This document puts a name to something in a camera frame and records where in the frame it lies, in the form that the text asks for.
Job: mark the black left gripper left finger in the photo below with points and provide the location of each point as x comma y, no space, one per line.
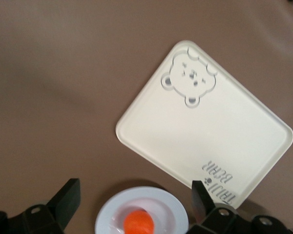
51,214

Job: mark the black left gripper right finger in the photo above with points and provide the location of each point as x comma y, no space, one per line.
210,219

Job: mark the pale round plate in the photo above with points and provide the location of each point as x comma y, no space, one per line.
112,214

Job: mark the orange fruit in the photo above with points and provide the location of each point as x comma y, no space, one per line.
138,223

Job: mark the cream bear print tray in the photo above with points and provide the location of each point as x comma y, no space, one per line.
205,126

